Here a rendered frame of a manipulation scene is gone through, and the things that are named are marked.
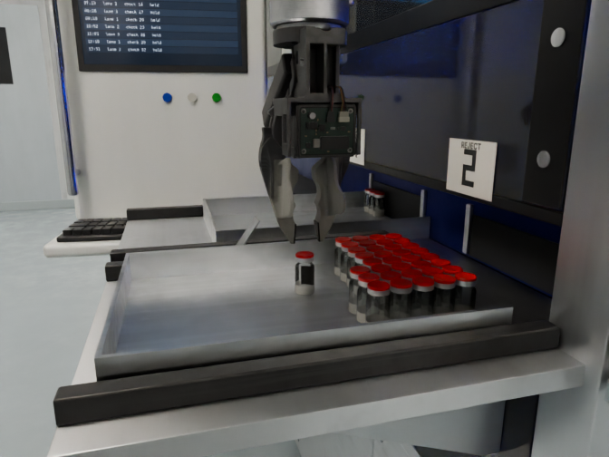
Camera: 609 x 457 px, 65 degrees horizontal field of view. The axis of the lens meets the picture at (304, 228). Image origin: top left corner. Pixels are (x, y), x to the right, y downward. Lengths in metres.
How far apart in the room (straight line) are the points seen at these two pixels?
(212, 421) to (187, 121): 1.00
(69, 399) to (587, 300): 0.39
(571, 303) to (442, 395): 0.14
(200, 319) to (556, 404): 0.34
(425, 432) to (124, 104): 1.03
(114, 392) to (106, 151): 1.00
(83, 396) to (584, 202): 0.40
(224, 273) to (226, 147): 0.70
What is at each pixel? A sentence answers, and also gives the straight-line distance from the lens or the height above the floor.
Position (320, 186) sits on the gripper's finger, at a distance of 0.51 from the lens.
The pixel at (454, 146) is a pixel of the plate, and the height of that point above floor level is 1.04.
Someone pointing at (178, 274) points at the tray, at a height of 0.88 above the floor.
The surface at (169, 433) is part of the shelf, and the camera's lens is 0.35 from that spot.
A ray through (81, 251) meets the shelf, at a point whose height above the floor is 0.79.
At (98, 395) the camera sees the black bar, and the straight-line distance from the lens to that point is 0.36.
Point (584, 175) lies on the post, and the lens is 0.44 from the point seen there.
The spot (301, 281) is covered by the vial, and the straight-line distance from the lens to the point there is 0.53.
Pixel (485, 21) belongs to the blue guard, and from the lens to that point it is 0.56.
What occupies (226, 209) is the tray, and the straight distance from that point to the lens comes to 0.95.
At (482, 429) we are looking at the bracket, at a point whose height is 0.76.
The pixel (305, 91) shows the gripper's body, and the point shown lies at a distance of 0.44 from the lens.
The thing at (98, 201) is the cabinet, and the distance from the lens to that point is 1.34.
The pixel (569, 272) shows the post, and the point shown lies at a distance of 0.46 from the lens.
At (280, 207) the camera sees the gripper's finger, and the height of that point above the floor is 0.98.
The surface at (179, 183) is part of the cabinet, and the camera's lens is 1.29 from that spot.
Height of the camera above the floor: 1.08
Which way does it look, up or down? 14 degrees down
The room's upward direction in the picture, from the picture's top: straight up
